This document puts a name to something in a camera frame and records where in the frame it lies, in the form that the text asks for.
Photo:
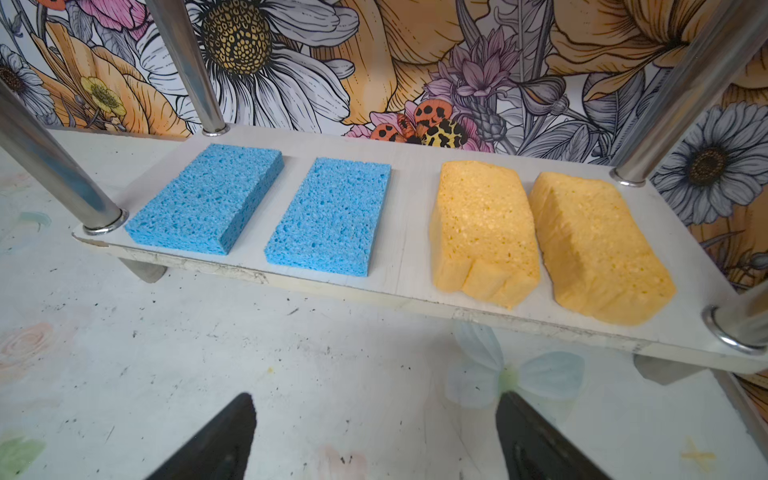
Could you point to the blue sponge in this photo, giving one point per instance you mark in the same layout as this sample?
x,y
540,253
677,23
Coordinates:
x,y
330,225
206,207

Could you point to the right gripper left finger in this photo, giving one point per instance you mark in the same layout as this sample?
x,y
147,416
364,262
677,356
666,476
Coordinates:
x,y
219,450

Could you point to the orange sponge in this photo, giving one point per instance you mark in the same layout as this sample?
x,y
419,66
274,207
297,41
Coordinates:
x,y
600,263
482,234

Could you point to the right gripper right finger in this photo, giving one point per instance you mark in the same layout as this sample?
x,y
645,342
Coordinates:
x,y
535,449

